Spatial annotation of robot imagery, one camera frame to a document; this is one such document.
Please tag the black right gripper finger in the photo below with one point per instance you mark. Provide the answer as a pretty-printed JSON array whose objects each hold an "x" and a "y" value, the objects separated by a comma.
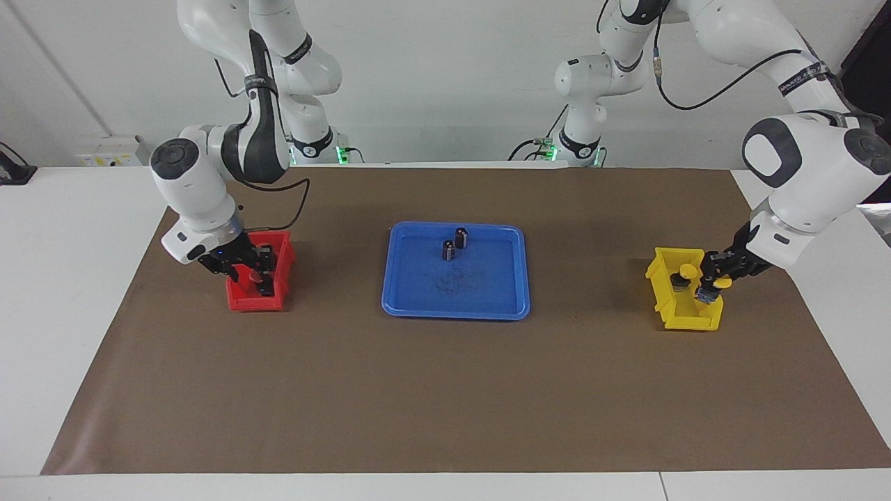
[
  {"x": 235, "y": 274},
  {"x": 269, "y": 263}
]

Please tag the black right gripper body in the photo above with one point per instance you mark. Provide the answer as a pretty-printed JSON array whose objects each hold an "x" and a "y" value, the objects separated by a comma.
[{"x": 237, "y": 254}]

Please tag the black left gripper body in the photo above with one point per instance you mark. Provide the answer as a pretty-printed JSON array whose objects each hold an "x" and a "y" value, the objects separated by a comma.
[{"x": 746, "y": 257}]

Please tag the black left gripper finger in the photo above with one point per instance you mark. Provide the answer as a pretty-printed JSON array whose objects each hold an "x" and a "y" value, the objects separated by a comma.
[
  {"x": 732, "y": 273},
  {"x": 710, "y": 268}
]

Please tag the yellow push button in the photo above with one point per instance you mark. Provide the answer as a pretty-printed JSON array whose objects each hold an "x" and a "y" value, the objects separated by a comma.
[
  {"x": 721, "y": 282},
  {"x": 686, "y": 272}
]

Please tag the red push button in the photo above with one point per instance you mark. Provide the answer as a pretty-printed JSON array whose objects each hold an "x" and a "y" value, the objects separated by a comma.
[{"x": 263, "y": 280}]

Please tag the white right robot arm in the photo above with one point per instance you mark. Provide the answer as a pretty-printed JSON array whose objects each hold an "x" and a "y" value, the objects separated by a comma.
[{"x": 202, "y": 181}]

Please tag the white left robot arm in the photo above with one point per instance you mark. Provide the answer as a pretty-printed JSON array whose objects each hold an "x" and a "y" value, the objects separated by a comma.
[{"x": 807, "y": 167}]

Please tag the red plastic bin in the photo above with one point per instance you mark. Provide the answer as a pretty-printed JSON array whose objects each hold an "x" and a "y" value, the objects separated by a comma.
[{"x": 240, "y": 299}]

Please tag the yellow plastic bin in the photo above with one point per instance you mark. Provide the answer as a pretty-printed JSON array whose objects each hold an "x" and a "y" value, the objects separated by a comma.
[{"x": 679, "y": 316}]

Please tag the brown paper table mat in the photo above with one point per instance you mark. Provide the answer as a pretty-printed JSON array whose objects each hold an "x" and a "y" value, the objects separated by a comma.
[{"x": 348, "y": 390}]

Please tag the black cylindrical knob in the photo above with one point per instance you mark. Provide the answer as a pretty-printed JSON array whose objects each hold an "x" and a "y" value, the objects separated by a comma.
[
  {"x": 449, "y": 250},
  {"x": 461, "y": 238}
]

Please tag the blue plastic tray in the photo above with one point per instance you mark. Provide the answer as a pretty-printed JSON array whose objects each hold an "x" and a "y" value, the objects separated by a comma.
[{"x": 456, "y": 292}]

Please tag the dark background equipment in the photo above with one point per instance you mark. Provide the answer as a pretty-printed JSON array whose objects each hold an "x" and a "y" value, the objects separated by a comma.
[{"x": 870, "y": 62}]

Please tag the small black device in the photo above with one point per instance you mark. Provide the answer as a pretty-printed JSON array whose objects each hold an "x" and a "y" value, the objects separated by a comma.
[{"x": 14, "y": 170}]

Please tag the white wall socket box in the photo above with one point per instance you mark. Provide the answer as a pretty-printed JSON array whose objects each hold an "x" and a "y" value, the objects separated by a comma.
[{"x": 108, "y": 152}]

